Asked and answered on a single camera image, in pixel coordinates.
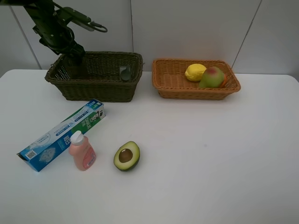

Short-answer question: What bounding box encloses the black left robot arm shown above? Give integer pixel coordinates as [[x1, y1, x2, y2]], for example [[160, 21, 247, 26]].
[[0, 0, 88, 66]]

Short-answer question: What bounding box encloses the orange fruit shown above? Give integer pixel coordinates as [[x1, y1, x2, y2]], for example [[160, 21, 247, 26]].
[[220, 74, 228, 88]]

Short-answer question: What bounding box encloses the yellow lemon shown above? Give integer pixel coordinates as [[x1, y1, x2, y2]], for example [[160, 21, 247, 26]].
[[185, 63, 206, 82]]

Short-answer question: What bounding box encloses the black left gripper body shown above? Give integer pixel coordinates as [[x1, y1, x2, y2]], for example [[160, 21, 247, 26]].
[[33, 26, 81, 56]]

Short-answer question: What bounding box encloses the black pump bottle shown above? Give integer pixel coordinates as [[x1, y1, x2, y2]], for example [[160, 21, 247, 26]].
[[120, 65, 131, 82]]

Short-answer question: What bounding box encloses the halved avocado with pit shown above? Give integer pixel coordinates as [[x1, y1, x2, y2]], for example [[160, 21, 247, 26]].
[[114, 141, 141, 172]]

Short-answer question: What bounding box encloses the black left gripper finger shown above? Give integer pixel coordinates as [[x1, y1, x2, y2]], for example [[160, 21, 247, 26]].
[[67, 45, 85, 66]]

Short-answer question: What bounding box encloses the orange wicker basket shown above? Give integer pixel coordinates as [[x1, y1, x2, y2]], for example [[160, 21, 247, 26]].
[[152, 58, 241, 100]]

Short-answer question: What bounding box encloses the pink translucent plastic cup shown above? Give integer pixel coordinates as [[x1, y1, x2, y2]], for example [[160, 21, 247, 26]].
[[66, 63, 88, 80]]

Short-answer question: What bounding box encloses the green red pear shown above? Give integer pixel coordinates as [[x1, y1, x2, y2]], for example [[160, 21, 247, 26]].
[[199, 66, 225, 88]]

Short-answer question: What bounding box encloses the dark brown wicker basket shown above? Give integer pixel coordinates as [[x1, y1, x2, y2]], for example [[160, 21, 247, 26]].
[[45, 51, 143, 102]]

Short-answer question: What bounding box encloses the blue toothpaste box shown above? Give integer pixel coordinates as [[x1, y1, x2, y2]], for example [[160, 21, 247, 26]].
[[17, 99, 105, 172]]

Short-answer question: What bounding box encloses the pink bottle white cap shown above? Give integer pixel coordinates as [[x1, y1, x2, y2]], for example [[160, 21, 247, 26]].
[[69, 131, 96, 171]]

